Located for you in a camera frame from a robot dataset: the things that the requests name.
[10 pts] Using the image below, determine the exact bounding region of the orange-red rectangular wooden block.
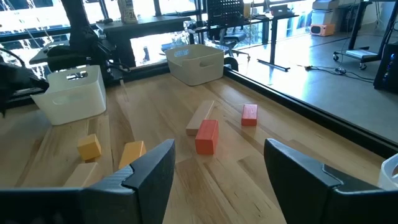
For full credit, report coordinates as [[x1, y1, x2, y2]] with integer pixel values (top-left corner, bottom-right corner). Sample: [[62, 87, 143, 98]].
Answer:
[[195, 119, 220, 156]]

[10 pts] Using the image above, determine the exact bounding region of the black floor cable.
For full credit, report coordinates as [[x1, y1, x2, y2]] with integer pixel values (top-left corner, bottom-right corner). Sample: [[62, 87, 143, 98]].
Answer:
[[297, 63, 376, 84]]

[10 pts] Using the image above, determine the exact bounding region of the black rolling stand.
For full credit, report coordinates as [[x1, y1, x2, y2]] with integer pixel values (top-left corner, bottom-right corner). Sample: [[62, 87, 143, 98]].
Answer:
[[332, 0, 398, 71]]

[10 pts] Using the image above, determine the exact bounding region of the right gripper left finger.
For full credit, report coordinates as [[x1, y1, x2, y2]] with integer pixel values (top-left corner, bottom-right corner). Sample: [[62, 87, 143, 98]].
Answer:
[[80, 139, 177, 224]]

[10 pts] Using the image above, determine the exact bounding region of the black desk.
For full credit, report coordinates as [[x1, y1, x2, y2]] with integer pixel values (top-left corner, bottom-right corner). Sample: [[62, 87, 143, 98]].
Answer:
[[192, 11, 300, 73]]

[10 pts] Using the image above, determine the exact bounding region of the black computer tower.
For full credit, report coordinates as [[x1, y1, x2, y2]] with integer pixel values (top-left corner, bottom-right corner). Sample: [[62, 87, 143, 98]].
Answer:
[[373, 42, 398, 94]]

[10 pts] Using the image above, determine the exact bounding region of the white plastic bin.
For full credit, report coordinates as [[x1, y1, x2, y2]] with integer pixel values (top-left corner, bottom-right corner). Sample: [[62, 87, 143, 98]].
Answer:
[[30, 64, 108, 126], [164, 44, 226, 87]]

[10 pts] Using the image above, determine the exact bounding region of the small orange appliance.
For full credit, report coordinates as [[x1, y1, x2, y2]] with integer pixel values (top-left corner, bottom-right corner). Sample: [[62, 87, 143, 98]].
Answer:
[[310, 23, 336, 37]]

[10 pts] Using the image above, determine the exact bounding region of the white drink carton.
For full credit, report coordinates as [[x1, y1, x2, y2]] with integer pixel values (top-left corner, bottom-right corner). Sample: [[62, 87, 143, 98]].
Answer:
[[117, 0, 139, 25]]

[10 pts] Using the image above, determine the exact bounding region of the yellow rectangular wooden block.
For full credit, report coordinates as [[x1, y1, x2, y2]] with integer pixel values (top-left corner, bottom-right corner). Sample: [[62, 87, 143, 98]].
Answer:
[[118, 140, 147, 170]]

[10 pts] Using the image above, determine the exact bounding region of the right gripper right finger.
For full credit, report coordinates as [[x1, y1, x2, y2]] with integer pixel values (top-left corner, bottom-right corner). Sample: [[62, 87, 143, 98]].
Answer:
[[264, 138, 398, 224]]

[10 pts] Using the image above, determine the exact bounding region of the yellow wooden cube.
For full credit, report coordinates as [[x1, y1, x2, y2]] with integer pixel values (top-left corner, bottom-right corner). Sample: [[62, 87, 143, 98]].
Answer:
[[76, 133, 103, 162]]

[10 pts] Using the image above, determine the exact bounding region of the natural rectangular wooden block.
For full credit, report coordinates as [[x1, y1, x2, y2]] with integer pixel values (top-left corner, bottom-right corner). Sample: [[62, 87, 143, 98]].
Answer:
[[63, 162, 101, 188]]

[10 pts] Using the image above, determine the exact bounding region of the long natural wooden block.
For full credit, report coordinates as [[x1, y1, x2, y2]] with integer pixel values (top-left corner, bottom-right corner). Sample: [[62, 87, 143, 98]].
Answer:
[[185, 100, 216, 136]]

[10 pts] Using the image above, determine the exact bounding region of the clear plastic bin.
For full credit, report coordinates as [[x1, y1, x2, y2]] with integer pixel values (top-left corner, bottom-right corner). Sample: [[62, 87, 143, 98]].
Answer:
[[377, 152, 398, 192]]

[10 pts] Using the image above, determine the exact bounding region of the small red wooden block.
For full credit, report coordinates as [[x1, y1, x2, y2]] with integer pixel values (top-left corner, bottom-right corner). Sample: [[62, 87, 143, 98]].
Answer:
[[241, 103, 259, 127]]

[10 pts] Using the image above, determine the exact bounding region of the black mesh office chair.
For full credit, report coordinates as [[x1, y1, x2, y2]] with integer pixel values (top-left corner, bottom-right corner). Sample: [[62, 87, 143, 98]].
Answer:
[[205, 0, 251, 62]]

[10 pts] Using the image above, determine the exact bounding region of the white appliance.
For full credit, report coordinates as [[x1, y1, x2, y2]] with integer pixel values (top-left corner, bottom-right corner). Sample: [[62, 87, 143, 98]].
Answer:
[[310, 0, 340, 26]]

